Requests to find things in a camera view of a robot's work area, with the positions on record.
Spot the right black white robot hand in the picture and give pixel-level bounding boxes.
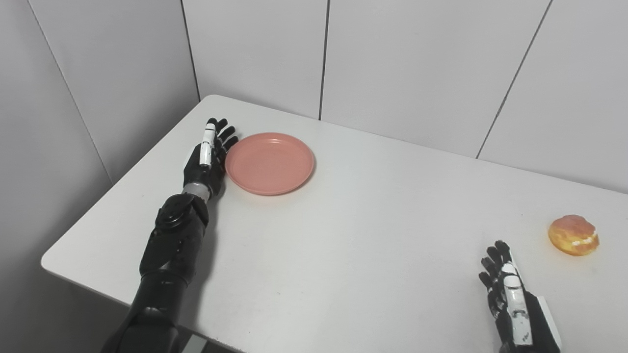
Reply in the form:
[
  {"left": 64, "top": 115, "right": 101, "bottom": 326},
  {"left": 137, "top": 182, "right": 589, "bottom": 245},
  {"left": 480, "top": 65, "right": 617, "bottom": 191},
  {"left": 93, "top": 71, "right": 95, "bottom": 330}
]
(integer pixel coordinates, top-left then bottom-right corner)
[{"left": 478, "top": 240, "right": 563, "bottom": 353}]

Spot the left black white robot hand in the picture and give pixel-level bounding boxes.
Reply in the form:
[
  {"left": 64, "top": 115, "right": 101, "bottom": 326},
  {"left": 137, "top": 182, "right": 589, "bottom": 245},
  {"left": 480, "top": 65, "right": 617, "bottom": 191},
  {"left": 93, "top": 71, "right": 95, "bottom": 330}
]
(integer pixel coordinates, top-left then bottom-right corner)
[{"left": 183, "top": 117, "right": 239, "bottom": 200}]

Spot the pink round plate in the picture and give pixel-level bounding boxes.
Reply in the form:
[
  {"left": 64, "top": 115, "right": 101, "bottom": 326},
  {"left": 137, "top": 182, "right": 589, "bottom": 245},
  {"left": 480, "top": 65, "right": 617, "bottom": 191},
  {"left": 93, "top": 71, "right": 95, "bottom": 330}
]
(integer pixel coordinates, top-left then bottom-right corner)
[{"left": 225, "top": 132, "right": 315, "bottom": 197}]

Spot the golden cream puff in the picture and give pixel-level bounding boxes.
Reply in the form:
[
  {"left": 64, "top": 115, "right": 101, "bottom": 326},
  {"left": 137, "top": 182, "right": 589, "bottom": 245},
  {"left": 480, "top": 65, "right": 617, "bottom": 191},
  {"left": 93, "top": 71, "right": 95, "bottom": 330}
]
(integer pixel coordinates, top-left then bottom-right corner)
[{"left": 548, "top": 214, "right": 600, "bottom": 256}]

